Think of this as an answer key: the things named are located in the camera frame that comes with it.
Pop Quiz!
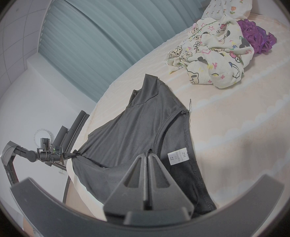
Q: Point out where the white printed pillow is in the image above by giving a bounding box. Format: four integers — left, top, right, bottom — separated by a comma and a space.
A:
201, 0, 255, 20

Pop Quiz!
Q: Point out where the purple garment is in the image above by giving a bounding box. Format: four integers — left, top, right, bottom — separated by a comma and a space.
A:
237, 19, 277, 55

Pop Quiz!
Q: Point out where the white printed garment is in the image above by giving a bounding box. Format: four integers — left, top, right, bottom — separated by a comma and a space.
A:
165, 15, 255, 89

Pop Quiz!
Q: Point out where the bed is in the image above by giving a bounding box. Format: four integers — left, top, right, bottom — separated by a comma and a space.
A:
62, 0, 290, 223

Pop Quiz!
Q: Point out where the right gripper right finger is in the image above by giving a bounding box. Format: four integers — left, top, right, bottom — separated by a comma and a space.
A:
147, 154, 194, 220

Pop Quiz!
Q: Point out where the blue-green curtain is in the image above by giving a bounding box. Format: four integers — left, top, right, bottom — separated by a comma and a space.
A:
38, 0, 209, 103

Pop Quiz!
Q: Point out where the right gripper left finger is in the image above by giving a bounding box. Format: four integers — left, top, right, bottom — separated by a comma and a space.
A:
103, 153, 148, 224

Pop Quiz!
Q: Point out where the black chest of drawers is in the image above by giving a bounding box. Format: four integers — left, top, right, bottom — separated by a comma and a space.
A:
68, 111, 90, 155

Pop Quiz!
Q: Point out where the black T-shirt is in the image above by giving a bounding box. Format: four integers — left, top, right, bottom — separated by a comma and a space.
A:
71, 74, 217, 219

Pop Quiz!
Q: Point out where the round white mirror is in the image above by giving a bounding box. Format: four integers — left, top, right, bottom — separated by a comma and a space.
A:
33, 129, 53, 149

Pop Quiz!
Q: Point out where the black dressing table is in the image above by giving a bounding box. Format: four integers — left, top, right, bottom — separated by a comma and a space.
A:
53, 125, 69, 149

